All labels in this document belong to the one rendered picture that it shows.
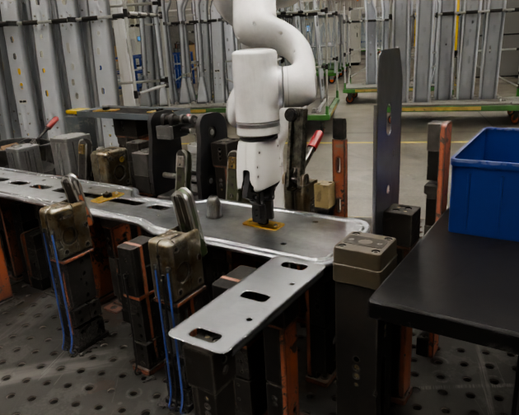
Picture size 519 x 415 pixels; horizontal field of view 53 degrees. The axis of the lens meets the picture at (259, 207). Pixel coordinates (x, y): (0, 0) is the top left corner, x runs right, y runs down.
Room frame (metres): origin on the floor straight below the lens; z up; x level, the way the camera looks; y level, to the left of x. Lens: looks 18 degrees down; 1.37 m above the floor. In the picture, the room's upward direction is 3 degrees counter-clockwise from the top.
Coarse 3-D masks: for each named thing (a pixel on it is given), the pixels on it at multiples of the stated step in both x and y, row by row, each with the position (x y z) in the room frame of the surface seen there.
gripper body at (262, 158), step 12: (240, 144) 0.98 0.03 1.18; (252, 144) 0.97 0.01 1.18; (264, 144) 0.98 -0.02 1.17; (276, 144) 1.02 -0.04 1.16; (240, 156) 0.98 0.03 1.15; (252, 156) 0.96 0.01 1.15; (264, 156) 0.98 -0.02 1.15; (276, 156) 1.02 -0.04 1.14; (240, 168) 0.98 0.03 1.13; (252, 168) 0.96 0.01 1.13; (264, 168) 0.98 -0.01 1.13; (276, 168) 1.01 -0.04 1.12; (240, 180) 0.98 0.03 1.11; (252, 180) 0.96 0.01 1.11; (264, 180) 0.98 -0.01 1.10; (276, 180) 1.02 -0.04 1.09
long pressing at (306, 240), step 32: (0, 192) 1.39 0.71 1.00; (32, 192) 1.36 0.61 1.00; (96, 192) 1.33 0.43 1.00; (128, 192) 1.31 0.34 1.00; (160, 224) 1.05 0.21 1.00; (224, 224) 1.03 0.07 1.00; (288, 224) 1.00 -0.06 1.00; (320, 224) 0.99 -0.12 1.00; (352, 224) 0.98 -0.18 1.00; (256, 256) 0.88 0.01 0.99; (288, 256) 0.85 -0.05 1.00; (320, 256) 0.83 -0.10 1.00
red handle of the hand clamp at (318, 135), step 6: (318, 132) 1.22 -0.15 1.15; (312, 138) 1.20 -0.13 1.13; (318, 138) 1.20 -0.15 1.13; (312, 144) 1.19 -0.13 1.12; (318, 144) 1.20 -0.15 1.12; (306, 150) 1.18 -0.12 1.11; (312, 150) 1.18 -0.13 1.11; (306, 156) 1.16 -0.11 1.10; (306, 162) 1.16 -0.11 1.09; (294, 174) 1.13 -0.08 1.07; (294, 180) 1.12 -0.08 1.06
